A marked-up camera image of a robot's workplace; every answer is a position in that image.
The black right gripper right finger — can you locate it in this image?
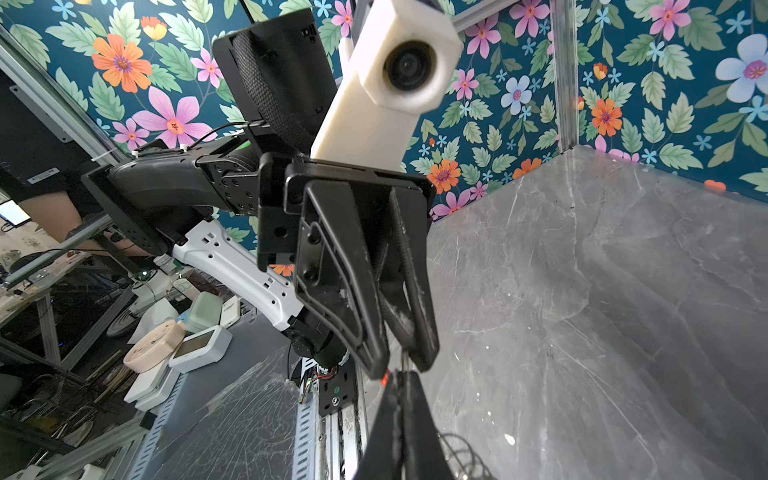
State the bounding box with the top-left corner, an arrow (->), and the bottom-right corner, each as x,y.
400,371 -> 454,480

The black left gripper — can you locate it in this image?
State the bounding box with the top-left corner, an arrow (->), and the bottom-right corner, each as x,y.
256,153 -> 440,379

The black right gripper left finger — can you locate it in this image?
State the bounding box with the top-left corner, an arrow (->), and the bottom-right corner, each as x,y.
354,371 -> 405,480

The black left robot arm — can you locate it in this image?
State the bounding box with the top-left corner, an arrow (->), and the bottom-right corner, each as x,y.
83,1 -> 462,379

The white digital clock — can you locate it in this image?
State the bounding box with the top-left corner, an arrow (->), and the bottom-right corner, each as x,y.
168,325 -> 233,373

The beige round alarm clock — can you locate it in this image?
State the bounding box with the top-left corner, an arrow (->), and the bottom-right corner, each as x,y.
123,320 -> 186,374

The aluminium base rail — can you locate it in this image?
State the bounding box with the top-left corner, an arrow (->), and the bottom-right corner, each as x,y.
291,358 -> 369,479

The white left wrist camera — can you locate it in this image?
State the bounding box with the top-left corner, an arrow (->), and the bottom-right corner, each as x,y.
310,1 -> 463,171

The aluminium frame corner post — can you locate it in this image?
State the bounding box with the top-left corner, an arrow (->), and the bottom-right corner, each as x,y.
550,0 -> 579,153

